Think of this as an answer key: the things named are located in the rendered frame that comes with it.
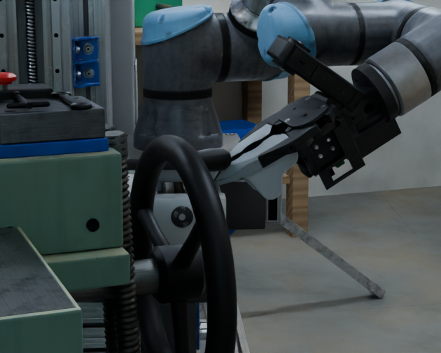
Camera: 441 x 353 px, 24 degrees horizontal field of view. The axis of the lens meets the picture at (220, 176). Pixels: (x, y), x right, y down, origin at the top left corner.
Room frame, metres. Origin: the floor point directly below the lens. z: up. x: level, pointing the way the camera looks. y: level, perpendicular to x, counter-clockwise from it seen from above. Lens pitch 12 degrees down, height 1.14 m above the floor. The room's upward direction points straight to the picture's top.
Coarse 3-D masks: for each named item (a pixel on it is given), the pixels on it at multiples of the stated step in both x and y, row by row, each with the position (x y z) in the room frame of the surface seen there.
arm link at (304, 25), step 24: (288, 0) 1.20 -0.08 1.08; (312, 0) 1.20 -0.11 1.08; (264, 24) 1.20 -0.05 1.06; (288, 24) 1.16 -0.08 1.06; (312, 24) 1.17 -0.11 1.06; (336, 24) 1.18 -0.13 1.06; (360, 24) 1.19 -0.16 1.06; (264, 48) 1.20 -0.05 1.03; (312, 48) 1.17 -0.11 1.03; (336, 48) 1.18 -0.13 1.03; (360, 48) 1.19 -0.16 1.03
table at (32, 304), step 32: (0, 256) 0.78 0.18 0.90; (32, 256) 0.78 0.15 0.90; (64, 256) 0.88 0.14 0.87; (96, 256) 0.88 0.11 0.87; (128, 256) 0.89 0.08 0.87; (0, 288) 0.70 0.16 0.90; (32, 288) 0.70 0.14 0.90; (64, 288) 0.71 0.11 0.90; (0, 320) 0.64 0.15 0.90; (32, 320) 0.65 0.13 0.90; (64, 320) 0.66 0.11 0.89; (0, 352) 0.64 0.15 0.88; (32, 352) 0.65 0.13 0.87; (64, 352) 0.66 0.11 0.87
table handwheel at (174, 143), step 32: (160, 160) 1.05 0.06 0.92; (192, 160) 0.96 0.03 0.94; (192, 192) 0.94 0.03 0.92; (224, 224) 0.91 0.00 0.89; (160, 256) 1.00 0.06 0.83; (192, 256) 0.98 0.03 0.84; (224, 256) 0.90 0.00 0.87; (96, 288) 0.97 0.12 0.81; (160, 288) 0.99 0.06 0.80; (192, 288) 1.00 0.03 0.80; (224, 288) 0.89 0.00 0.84; (160, 320) 1.10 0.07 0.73; (224, 320) 0.88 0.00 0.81; (160, 352) 1.06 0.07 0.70; (224, 352) 0.89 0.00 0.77
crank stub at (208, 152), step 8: (200, 152) 1.05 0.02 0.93; (208, 152) 1.05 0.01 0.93; (216, 152) 1.05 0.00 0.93; (224, 152) 1.06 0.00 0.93; (208, 160) 1.05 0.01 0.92; (216, 160) 1.05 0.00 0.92; (224, 160) 1.05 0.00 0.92; (208, 168) 1.05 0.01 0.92; (216, 168) 1.05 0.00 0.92; (224, 168) 1.06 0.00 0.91
